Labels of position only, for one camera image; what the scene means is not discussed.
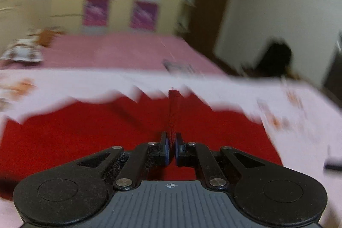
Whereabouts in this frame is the cream corner shelf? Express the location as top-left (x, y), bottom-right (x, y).
top-left (176, 0), bottom-right (201, 37)

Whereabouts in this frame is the wooden chair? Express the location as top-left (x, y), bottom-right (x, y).
top-left (240, 62), bottom-right (303, 82)

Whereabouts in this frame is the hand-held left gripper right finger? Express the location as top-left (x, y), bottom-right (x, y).
top-left (174, 132), bottom-right (268, 193)

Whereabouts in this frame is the black bag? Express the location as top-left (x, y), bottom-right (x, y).
top-left (256, 39), bottom-right (293, 78)

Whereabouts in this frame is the pink bed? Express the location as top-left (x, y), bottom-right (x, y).
top-left (0, 32), bottom-right (231, 77)

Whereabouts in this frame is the dark cabinet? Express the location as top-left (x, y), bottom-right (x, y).
top-left (322, 32), bottom-right (342, 109)

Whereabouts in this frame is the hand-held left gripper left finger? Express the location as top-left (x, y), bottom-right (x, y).
top-left (76, 132), bottom-right (170, 191)

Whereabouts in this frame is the red garment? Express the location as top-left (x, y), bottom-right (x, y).
top-left (0, 88), bottom-right (284, 202)

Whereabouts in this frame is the brown wooden door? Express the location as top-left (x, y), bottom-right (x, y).
top-left (186, 0), bottom-right (233, 55)

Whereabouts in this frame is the orange pillow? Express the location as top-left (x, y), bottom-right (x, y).
top-left (37, 28), bottom-right (67, 48)

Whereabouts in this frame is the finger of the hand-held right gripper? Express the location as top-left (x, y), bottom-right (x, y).
top-left (323, 146), bottom-right (342, 170)

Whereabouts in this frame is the white brown patterned pillow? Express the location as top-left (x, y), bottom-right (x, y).
top-left (0, 38), bottom-right (45, 65)

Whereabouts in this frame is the small dark printed cloth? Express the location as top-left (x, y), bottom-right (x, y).
top-left (162, 59), bottom-right (194, 74)

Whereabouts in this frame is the purple wardrobe poster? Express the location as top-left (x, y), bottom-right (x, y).
top-left (130, 1), bottom-right (159, 31)
top-left (83, 0), bottom-right (111, 27)

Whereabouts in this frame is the cream headboard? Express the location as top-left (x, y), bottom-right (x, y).
top-left (0, 0), bottom-right (30, 55)

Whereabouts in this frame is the floral white bedsheet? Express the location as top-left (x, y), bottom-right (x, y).
top-left (0, 67), bottom-right (342, 228)

